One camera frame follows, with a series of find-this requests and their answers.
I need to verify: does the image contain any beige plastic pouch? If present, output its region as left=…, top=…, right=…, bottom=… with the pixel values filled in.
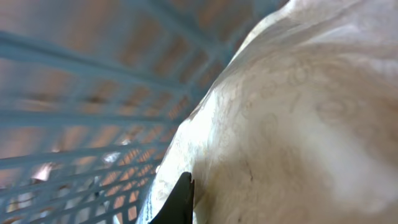
left=137, top=0, right=397, bottom=224

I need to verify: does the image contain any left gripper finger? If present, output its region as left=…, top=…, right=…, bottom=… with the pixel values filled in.
left=149, top=172, right=195, bottom=224

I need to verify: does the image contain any grey plastic mesh basket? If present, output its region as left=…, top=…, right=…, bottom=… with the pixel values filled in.
left=1, top=0, right=282, bottom=223

